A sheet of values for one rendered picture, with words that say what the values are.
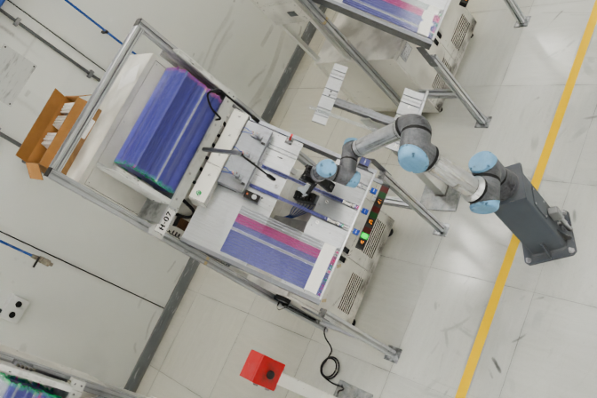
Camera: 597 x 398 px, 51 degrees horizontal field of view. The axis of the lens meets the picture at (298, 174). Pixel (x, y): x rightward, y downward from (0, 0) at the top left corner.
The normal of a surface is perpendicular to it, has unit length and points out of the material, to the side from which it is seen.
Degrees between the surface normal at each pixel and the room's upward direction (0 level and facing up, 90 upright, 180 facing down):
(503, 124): 0
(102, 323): 90
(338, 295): 90
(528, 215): 87
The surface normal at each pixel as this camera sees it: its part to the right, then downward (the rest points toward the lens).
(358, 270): 0.68, 0.09
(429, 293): -0.61, -0.48
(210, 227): 0.03, -0.29
